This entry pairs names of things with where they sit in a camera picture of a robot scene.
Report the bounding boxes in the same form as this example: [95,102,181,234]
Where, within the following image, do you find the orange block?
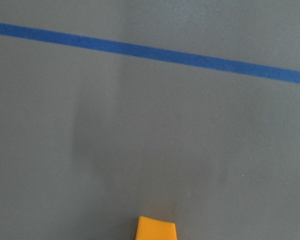
[135,216,178,240]

